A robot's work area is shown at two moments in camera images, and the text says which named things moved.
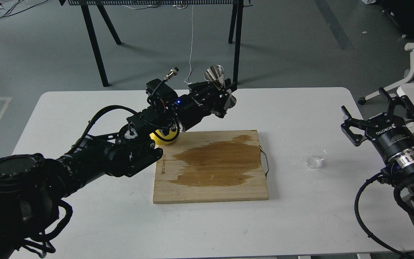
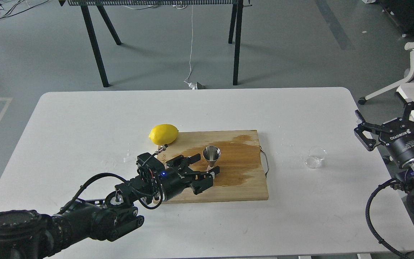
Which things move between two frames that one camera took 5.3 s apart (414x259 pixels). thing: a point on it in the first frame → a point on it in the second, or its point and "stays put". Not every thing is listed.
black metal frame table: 235,28 stays put
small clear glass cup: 316,154 stays put
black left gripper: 191,109 → 174,179
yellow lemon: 160,142 stays put
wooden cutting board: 206,166 stays put
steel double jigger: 216,73 → 211,153
